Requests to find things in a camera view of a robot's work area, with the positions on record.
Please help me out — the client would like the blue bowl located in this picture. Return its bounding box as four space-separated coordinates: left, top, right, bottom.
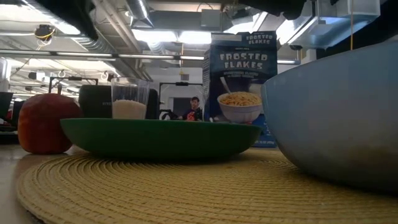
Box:
260 39 398 195

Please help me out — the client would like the silver ventilation duct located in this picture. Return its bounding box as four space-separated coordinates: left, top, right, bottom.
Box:
71 0 155 82

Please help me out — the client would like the yellow ceiling cable reel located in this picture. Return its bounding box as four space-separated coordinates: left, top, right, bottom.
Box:
33 24 57 42

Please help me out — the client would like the person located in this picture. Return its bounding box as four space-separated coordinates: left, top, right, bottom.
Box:
178 96 204 122

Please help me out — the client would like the round yellow woven placemat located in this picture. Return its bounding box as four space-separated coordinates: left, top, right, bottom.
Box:
17 147 398 224

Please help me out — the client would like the black monitor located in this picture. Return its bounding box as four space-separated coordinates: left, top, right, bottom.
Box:
0 91 14 118

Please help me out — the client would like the blue frosted flakes cereal box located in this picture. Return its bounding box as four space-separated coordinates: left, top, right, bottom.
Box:
201 30 279 148

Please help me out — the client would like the hanging metal ceiling panel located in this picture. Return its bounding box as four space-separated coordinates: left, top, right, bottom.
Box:
285 0 382 51

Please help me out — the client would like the clear glass of milk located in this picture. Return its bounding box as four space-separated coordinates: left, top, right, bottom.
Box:
111 77 151 121

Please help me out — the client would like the long ceiling light strip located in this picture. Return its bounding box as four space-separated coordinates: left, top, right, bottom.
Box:
0 49 206 62

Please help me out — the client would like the red apple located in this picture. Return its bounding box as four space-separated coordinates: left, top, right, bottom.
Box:
17 83 83 155

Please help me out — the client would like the green plate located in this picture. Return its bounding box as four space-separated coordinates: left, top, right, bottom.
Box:
60 118 262 160

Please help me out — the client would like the black background frame rig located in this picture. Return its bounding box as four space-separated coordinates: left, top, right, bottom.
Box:
159 81 205 121

